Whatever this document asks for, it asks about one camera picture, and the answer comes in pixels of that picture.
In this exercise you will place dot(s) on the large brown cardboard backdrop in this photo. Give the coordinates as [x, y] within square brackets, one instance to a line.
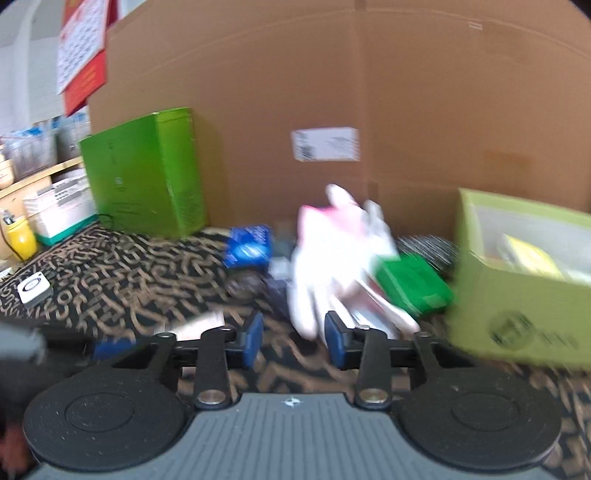
[277, 69]

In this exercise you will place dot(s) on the white shipping label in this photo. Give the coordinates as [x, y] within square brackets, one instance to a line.
[325, 144]

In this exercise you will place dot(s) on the yellow jar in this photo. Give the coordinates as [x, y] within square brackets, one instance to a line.
[21, 237]

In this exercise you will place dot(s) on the white square round-dial device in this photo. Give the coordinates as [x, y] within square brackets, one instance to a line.
[34, 289]

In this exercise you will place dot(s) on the red and white wall calendar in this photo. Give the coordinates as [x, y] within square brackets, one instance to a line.
[81, 55]

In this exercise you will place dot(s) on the yellow and white box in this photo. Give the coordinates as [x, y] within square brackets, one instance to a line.
[531, 258]

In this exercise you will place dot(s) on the steel wool scrubber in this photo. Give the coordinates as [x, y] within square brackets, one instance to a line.
[429, 247]

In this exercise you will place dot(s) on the green packet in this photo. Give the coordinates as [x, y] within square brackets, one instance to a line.
[411, 284]

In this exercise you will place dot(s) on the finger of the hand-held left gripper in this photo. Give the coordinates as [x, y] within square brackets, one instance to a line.
[113, 349]

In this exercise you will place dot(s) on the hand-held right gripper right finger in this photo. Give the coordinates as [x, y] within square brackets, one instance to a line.
[337, 341]

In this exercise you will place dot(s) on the light green box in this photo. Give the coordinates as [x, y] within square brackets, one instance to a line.
[498, 300]

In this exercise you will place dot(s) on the large dark green box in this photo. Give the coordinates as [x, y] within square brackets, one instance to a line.
[138, 175]

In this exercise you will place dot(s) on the storage shelf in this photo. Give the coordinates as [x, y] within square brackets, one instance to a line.
[27, 182]

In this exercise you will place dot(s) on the white glove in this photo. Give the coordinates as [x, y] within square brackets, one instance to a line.
[323, 258]

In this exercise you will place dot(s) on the black tan letter-patterned cloth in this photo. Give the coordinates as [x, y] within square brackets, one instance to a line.
[138, 277]

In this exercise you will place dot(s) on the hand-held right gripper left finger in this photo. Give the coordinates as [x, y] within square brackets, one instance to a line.
[251, 341]

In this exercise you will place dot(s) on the white plastic basket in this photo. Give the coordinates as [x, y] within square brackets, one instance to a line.
[55, 207]

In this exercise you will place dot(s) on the blue cube packet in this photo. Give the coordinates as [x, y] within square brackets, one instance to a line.
[247, 247]

